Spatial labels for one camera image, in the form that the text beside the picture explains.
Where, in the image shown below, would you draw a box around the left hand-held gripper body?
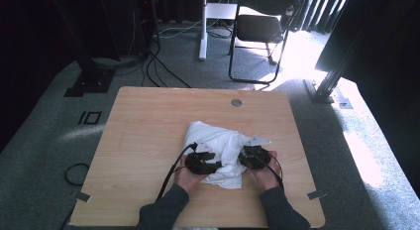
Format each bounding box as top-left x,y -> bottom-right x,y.
183,140 -> 216,175

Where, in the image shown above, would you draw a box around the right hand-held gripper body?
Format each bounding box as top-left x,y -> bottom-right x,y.
242,135 -> 272,171

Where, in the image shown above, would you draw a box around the white skirt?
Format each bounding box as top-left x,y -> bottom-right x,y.
182,120 -> 256,190

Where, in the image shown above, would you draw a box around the person's left hand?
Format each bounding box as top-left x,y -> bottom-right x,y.
173,154 -> 207,195

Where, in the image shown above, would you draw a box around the person's right hand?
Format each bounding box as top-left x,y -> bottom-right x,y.
249,150 -> 282,192

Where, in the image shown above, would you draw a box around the grey tape strip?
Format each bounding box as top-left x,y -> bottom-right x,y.
306,188 -> 328,201
75,191 -> 92,203

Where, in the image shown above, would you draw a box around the black folding chair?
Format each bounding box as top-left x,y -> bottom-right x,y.
228,0 -> 301,85

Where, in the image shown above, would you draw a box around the dark pleated curtain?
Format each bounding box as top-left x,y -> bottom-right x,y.
290,0 -> 352,35

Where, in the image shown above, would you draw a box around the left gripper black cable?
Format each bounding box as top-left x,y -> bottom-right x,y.
156,142 -> 199,202

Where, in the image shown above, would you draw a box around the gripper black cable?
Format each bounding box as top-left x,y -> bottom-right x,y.
156,142 -> 199,202
262,154 -> 285,193

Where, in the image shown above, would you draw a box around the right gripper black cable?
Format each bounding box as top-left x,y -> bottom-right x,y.
262,154 -> 285,193

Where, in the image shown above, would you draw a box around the black aluminium frame post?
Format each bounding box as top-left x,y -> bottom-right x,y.
303,28 -> 363,104

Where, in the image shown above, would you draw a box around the black floor cables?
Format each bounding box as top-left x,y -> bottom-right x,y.
141,23 -> 193,89

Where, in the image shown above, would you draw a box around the grey metal floor bracket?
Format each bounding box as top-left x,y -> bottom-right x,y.
332,86 -> 355,110

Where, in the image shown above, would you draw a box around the white desk frame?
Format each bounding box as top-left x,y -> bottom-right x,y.
198,0 -> 239,61

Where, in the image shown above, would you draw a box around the white floor cable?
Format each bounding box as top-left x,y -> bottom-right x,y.
157,0 -> 233,40

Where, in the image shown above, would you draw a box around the black cable loop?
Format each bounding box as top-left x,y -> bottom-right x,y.
63,163 -> 91,187

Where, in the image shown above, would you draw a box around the black stand with base plate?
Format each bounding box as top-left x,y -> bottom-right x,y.
49,0 -> 117,98

